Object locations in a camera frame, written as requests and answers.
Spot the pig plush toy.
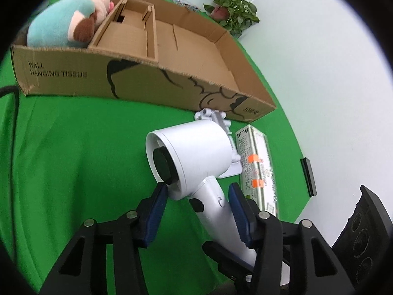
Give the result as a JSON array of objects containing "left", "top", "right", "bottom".
[{"left": 27, "top": 0, "right": 114, "bottom": 48}]

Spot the white green medicine box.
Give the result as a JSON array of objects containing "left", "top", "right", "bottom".
[{"left": 236, "top": 125, "right": 279, "bottom": 216}]

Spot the right potted green plant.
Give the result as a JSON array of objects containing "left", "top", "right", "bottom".
[{"left": 203, "top": 0, "right": 260, "bottom": 38}]

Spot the large shallow cardboard tray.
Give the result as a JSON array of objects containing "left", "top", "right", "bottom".
[{"left": 11, "top": 0, "right": 276, "bottom": 122}]

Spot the green table cloth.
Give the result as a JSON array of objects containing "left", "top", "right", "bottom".
[{"left": 1, "top": 45, "right": 309, "bottom": 294}]

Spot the white folding phone stand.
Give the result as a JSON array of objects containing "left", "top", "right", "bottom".
[{"left": 194, "top": 108, "right": 242, "bottom": 179}]

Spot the white hair dryer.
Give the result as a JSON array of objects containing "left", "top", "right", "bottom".
[{"left": 145, "top": 120, "right": 256, "bottom": 266}]

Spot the black cable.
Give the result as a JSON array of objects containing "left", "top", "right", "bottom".
[{"left": 0, "top": 86, "right": 21, "bottom": 252}]

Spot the long narrow cardboard box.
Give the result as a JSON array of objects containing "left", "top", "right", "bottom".
[{"left": 88, "top": 0, "right": 158, "bottom": 63}]

